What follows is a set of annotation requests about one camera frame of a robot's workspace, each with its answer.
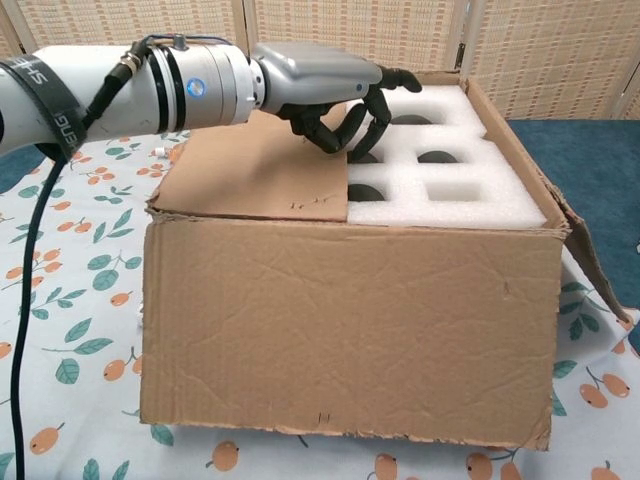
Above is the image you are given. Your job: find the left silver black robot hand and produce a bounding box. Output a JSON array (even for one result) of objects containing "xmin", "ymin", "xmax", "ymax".
[{"xmin": 249, "ymin": 42, "xmax": 422, "ymax": 155}]

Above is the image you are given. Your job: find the large brown cardboard box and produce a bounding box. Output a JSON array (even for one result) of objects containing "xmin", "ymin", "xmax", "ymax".
[{"xmin": 138, "ymin": 69, "xmax": 631, "ymax": 451}]

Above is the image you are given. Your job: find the white foam insert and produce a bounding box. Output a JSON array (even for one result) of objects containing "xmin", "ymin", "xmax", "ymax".
[{"xmin": 344, "ymin": 82, "xmax": 546, "ymax": 226}]

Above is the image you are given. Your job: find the bamboo folding screen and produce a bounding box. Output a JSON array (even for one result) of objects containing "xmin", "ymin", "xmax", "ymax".
[{"xmin": 0, "ymin": 0, "xmax": 640, "ymax": 129}]

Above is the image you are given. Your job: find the floral fruit print tablecloth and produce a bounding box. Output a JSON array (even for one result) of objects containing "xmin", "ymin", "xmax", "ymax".
[{"xmin": 0, "ymin": 116, "xmax": 640, "ymax": 480}]

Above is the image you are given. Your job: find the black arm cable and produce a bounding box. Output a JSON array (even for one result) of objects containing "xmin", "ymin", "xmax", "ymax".
[{"xmin": 10, "ymin": 47, "xmax": 151, "ymax": 480}]

